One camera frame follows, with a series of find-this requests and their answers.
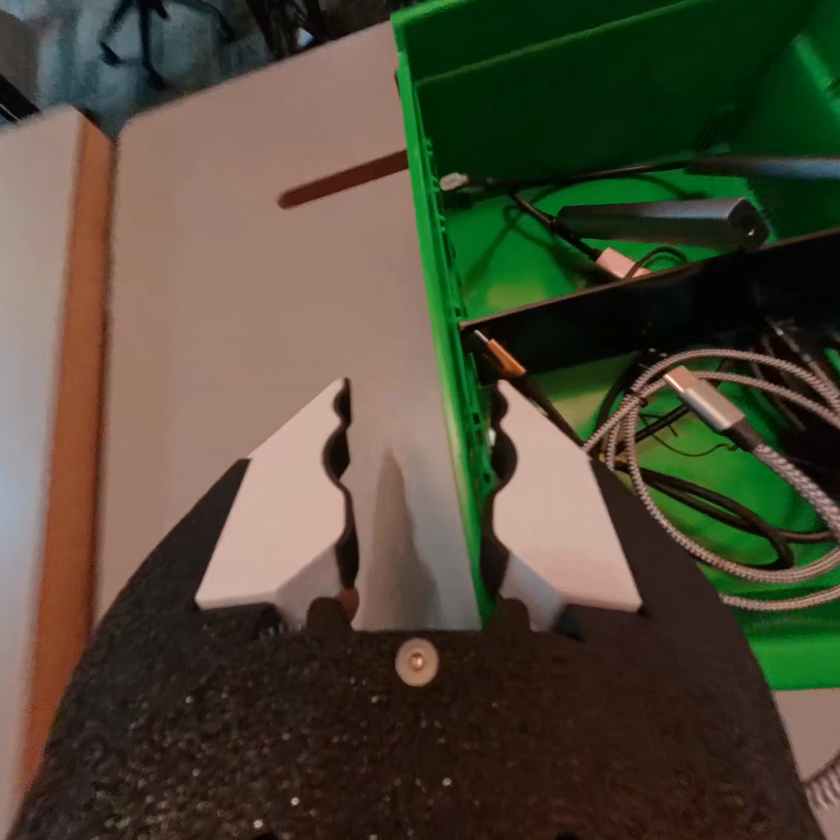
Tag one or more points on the large green plastic bin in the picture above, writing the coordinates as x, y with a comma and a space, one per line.
590, 85

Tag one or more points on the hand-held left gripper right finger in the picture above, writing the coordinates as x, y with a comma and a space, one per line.
564, 525

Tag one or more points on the pale table brown edge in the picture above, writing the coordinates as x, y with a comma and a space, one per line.
33, 328

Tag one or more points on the black bin divider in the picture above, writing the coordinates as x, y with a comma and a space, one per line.
623, 315

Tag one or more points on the black chair base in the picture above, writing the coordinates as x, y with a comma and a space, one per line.
145, 39

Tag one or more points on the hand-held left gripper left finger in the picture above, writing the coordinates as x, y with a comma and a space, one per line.
275, 512

